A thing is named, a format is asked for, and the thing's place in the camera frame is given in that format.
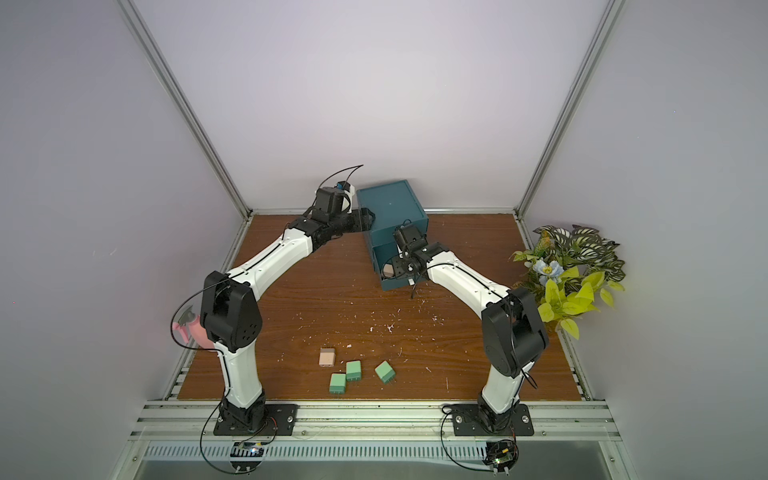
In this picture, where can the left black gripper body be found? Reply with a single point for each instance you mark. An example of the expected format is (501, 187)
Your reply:
(339, 226)

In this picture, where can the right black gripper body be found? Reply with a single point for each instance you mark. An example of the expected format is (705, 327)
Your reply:
(405, 271)

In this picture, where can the teal drawer cabinet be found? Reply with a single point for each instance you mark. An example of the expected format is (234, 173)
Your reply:
(393, 204)

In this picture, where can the green plug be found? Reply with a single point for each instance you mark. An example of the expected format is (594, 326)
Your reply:
(337, 384)
(385, 372)
(353, 371)

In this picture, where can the green plug bottom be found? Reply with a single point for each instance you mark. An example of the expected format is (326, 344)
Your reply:
(337, 384)

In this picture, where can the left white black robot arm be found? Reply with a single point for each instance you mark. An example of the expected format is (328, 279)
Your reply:
(230, 314)

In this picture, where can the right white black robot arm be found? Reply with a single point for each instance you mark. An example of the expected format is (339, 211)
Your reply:
(513, 332)

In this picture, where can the artificial potted plant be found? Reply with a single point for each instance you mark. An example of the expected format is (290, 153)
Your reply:
(571, 272)

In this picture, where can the pink watering can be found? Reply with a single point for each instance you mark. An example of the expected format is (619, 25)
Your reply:
(187, 323)

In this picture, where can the right circuit board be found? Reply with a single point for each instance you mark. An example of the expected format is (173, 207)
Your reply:
(501, 456)

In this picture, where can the circuit board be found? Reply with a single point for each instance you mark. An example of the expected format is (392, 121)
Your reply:
(245, 457)
(501, 456)

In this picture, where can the left circuit board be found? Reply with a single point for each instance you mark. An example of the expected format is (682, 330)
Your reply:
(245, 457)

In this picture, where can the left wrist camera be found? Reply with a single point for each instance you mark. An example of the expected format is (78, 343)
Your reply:
(347, 192)

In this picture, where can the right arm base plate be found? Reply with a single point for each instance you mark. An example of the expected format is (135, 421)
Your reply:
(476, 420)

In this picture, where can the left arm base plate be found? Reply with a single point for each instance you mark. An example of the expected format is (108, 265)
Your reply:
(272, 419)

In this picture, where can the aluminium front rail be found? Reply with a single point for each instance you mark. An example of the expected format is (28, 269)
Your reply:
(374, 420)

